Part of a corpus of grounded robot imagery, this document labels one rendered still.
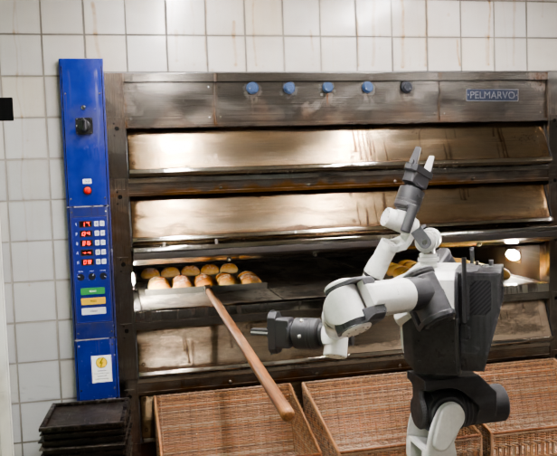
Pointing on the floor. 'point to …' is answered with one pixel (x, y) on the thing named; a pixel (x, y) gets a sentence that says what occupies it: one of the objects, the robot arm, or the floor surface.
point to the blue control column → (70, 66)
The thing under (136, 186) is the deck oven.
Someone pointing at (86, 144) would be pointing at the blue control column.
